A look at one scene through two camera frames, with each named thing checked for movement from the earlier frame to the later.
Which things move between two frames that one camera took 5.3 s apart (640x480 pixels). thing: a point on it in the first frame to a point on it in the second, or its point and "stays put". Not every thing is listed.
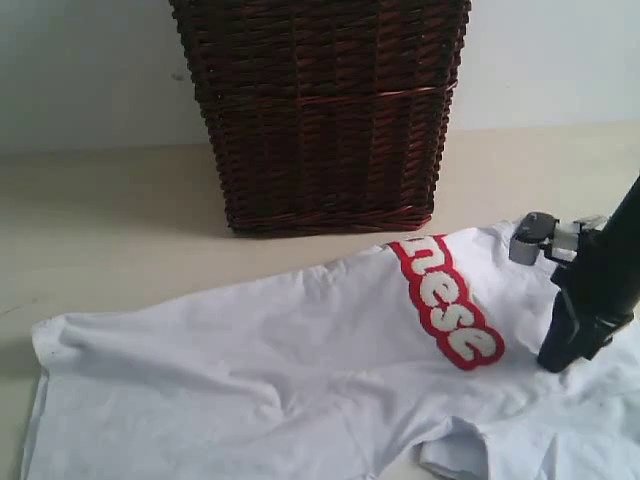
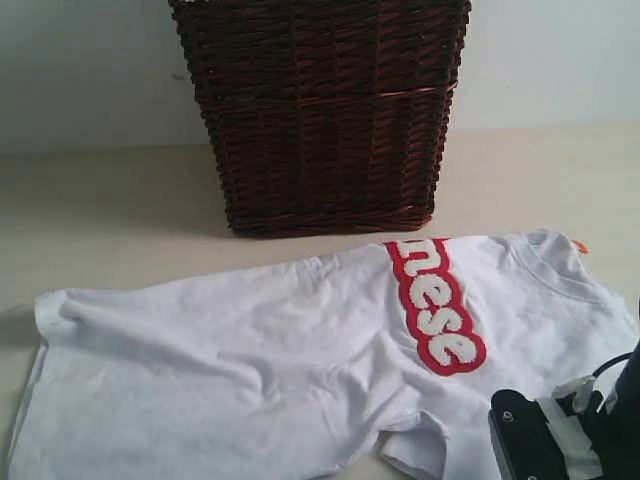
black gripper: (535, 229) to (524, 443)
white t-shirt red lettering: (415, 360) stays put
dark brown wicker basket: (326, 115) stays put
